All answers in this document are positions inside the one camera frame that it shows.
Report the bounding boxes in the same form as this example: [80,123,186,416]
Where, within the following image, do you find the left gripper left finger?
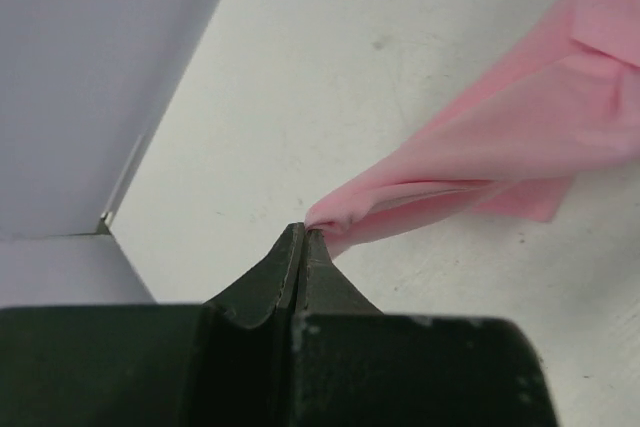
[1,223,305,426]

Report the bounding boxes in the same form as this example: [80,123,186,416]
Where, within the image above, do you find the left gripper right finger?
[289,231,558,426]

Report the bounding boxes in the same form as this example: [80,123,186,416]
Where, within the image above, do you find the pink t shirt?
[305,0,639,254]

